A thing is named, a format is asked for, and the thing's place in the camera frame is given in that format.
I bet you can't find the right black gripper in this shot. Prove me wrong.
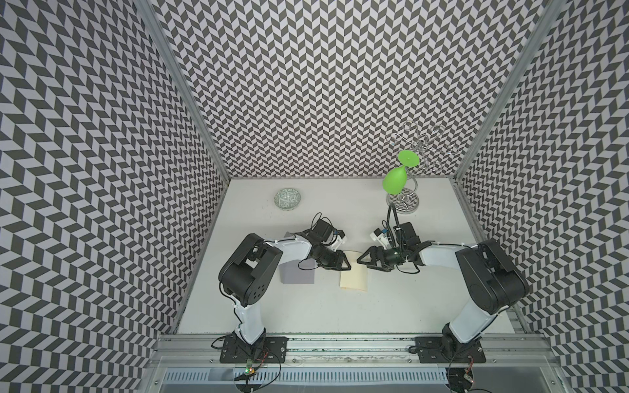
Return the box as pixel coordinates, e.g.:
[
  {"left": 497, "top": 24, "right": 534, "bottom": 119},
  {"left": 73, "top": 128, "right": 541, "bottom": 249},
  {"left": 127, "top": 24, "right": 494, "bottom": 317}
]
[{"left": 356, "top": 246, "right": 406, "bottom": 273}]

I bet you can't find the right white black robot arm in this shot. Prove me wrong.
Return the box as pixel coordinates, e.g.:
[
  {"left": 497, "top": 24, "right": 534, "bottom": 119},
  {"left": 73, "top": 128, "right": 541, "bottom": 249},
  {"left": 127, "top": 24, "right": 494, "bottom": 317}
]
[{"left": 357, "top": 223, "right": 530, "bottom": 360}]

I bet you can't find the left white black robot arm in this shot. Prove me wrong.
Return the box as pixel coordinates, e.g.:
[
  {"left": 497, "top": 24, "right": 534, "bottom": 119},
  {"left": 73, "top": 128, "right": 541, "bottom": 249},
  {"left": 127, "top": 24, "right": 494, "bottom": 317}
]
[{"left": 218, "top": 219, "right": 351, "bottom": 349}]

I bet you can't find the green plastic wine glass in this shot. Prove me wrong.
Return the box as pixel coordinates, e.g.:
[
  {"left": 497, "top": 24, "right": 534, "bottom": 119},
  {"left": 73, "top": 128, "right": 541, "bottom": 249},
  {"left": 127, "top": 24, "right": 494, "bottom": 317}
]
[{"left": 383, "top": 150, "right": 420, "bottom": 196}]

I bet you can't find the small patterned ceramic dish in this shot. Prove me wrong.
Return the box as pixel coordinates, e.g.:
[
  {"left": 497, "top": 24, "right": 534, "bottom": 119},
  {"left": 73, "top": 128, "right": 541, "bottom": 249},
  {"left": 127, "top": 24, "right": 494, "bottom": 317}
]
[{"left": 274, "top": 188, "right": 301, "bottom": 211}]

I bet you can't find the left small circuit board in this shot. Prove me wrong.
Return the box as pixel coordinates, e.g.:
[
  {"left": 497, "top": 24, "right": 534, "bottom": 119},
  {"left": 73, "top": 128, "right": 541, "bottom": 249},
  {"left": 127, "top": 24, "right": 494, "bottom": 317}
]
[{"left": 234, "top": 362, "right": 264, "bottom": 386}]

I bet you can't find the small circuit board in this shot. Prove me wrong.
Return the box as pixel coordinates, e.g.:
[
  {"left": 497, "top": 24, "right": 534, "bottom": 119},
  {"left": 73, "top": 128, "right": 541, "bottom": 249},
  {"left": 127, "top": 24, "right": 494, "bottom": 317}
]
[
  {"left": 447, "top": 368, "right": 474, "bottom": 393},
  {"left": 234, "top": 362, "right": 264, "bottom": 386}
]

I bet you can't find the right small circuit board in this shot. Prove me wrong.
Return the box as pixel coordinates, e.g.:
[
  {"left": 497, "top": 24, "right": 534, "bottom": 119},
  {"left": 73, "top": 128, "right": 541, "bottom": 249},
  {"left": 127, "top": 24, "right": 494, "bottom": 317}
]
[{"left": 447, "top": 368, "right": 474, "bottom": 393}]

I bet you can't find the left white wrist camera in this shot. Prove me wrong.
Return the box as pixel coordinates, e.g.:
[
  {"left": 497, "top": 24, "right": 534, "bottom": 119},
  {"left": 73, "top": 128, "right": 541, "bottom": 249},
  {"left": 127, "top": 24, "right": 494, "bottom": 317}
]
[{"left": 329, "top": 230, "right": 347, "bottom": 252}]

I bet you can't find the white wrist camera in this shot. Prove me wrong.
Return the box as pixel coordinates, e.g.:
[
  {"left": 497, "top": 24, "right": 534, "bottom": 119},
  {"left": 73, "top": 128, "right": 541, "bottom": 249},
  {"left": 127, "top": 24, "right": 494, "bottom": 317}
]
[
  {"left": 329, "top": 230, "right": 347, "bottom": 252},
  {"left": 370, "top": 229, "right": 391, "bottom": 249}
]

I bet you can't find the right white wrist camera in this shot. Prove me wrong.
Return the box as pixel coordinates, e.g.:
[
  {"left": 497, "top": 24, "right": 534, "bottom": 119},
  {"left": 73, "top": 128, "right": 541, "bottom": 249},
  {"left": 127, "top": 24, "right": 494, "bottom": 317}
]
[{"left": 370, "top": 229, "right": 391, "bottom": 249}]

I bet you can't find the right black corrugated cable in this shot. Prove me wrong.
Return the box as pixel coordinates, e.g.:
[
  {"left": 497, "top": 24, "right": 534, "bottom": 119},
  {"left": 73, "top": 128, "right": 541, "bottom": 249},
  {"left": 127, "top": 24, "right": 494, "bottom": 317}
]
[{"left": 385, "top": 202, "right": 424, "bottom": 275}]

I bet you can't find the left black camera cable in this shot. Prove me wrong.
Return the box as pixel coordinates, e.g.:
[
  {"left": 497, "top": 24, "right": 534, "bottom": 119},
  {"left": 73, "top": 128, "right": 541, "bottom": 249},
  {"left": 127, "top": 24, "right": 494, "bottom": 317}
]
[{"left": 296, "top": 212, "right": 345, "bottom": 271}]

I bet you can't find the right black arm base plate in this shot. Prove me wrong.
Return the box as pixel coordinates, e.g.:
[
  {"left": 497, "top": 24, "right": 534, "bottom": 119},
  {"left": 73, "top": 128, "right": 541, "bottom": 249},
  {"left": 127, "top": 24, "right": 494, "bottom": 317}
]
[{"left": 414, "top": 336, "right": 486, "bottom": 364}]

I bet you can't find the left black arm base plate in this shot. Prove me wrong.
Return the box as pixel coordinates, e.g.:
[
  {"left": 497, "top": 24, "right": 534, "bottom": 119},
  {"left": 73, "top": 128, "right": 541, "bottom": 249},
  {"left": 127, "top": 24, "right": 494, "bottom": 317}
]
[{"left": 219, "top": 334, "right": 288, "bottom": 365}]

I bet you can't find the aluminium front rail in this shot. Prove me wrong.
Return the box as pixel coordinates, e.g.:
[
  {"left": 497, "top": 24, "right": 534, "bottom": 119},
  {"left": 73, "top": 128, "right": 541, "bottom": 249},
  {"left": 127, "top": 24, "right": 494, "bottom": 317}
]
[{"left": 147, "top": 333, "right": 560, "bottom": 370}]

